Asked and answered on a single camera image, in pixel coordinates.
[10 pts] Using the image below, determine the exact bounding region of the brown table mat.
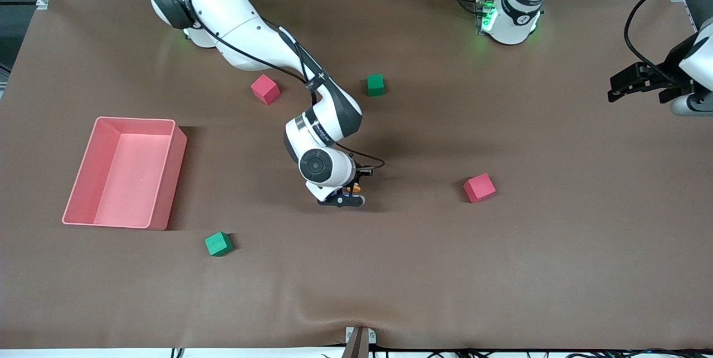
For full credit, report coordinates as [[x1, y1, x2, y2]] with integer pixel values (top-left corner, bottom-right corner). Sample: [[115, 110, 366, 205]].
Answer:
[[0, 0, 713, 350]]

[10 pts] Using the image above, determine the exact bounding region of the pink foam cube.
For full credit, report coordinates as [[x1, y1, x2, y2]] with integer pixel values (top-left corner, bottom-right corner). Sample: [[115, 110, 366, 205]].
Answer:
[[463, 173, 497, 204], [250, 74, 281, 106]]

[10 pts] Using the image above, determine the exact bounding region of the pink plastic bin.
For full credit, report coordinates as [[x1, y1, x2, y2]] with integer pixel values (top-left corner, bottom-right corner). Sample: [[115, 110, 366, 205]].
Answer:
[[62, 116, 188, 231]]

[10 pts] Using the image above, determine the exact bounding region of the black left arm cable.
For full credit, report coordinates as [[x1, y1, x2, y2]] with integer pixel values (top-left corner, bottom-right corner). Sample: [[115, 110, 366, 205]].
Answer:
[[623, 0, 713, 72]]

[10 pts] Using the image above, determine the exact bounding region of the metal clamp bracket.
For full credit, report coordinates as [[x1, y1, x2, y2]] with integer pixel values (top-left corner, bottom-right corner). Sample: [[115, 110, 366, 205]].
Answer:
[[344, 326, 378, 358]]

